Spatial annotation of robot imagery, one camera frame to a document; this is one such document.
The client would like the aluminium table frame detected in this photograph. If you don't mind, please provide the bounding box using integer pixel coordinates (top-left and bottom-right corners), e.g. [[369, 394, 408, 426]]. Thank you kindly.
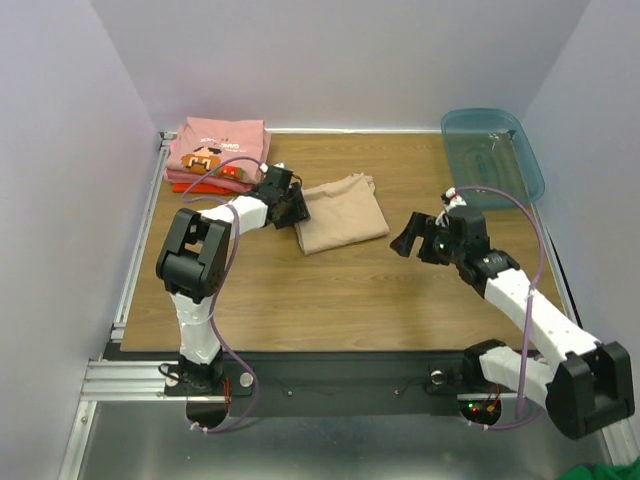
[[54, 130, 627, 480]]

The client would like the pink printed folded t shirt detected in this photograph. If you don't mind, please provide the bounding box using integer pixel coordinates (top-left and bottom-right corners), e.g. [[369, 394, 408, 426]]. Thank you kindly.
[[165, 117, 271, 191]]

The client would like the teal plastic bin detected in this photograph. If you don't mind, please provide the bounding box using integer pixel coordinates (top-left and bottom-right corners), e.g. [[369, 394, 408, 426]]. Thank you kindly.
[[441, 108, 545, 206]]

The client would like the red folded t shirt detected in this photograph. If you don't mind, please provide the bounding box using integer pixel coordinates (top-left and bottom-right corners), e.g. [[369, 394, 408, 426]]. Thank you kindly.
[[171, 183, 234, 195]]

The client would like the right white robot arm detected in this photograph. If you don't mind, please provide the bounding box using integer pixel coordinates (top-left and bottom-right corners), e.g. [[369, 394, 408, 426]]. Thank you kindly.
[[390, 206, 635, 440]]

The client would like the green cloth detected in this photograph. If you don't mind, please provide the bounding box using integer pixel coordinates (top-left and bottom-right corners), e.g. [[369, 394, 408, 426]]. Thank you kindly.
[[558, 462, 639, 480]]

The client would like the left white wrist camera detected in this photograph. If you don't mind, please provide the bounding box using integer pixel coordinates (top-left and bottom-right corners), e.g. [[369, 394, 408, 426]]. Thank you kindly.
[[259, 162, 287, 174]]

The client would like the plain pink folded t shirt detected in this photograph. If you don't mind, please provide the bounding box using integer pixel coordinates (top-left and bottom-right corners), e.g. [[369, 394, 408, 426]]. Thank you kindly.
[[163, 131, 271, 195]]

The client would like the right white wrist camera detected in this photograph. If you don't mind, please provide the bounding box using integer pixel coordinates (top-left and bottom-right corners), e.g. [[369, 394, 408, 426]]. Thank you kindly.
[[441, 187, 467, 212]]

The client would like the beige t shirt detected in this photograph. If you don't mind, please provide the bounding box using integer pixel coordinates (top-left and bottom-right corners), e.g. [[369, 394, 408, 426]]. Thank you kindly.
[[295, 173, 390, 255]]

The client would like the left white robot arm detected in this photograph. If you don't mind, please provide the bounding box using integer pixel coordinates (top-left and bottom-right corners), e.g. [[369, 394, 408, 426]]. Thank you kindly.
[[156, 165, 310, 395]]

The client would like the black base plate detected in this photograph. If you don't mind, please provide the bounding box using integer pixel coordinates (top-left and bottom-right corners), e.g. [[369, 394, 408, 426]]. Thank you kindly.
[[159, 351, 504, 424]]

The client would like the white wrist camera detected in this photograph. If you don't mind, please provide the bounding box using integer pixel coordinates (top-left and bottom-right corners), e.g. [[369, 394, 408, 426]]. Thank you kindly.
[[259, 162, 287, 174], [441, 187, 467, 212]]

